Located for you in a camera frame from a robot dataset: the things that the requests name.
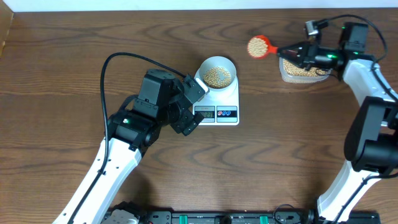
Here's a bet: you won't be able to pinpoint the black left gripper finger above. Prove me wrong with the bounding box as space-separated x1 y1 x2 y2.
171 111 204 136
183 75 209 104

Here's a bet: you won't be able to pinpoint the yellow soybeans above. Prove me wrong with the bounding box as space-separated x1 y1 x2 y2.
282 59 328 77

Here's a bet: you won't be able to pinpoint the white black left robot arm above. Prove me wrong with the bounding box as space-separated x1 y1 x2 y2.
55 70 209 223

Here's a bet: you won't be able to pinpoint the clear plastic container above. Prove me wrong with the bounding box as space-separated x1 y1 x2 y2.
279 58 331 84

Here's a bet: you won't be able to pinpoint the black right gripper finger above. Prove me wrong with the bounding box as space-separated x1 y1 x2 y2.
277 51 311 70
277 42 311 55

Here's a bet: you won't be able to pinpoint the grey round bowl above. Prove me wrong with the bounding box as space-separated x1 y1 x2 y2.
195 56 238 96

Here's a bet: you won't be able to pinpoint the orange measuring scoop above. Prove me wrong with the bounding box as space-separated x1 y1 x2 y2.
247 35 278 59

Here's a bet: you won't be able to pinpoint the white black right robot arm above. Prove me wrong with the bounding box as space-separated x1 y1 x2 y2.
276 19 397 223

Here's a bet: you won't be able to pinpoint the soybeans in bowl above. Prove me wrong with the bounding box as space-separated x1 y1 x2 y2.
203 67 232 89

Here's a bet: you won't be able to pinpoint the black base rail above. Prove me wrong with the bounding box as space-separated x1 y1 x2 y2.
102 202 381 224

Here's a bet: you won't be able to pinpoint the white digital kitchen scale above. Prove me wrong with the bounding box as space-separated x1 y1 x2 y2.
192 75 240 126

